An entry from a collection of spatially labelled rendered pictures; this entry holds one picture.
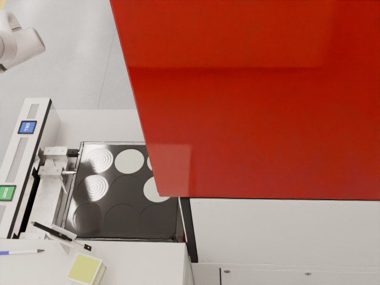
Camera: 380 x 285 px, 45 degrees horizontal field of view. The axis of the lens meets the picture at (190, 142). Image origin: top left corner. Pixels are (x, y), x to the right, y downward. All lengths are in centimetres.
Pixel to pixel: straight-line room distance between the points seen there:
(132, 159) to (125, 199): 15
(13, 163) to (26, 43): 41
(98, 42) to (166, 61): 268
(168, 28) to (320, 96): 28
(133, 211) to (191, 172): 51
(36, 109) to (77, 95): 136
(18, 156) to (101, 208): 34
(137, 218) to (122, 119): 48
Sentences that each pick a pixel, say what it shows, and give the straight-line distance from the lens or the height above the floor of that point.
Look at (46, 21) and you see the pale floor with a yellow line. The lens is 372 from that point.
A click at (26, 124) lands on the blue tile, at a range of 169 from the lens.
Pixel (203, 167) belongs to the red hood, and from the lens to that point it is 97.
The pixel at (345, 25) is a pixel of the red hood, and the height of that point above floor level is 173.
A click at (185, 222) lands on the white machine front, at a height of 110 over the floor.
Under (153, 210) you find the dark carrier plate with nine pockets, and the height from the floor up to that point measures 90.
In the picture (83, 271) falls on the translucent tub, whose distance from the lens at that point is 127.
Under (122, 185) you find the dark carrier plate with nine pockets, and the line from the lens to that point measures 152.
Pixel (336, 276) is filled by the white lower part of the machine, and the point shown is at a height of 74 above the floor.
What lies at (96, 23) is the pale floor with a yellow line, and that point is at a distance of 357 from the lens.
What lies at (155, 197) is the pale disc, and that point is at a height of 90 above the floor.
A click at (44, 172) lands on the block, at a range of 161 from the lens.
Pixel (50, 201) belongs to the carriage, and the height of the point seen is 88.
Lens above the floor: 217
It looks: 54 degrees down
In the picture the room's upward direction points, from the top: 7 degrees counter-clockwise
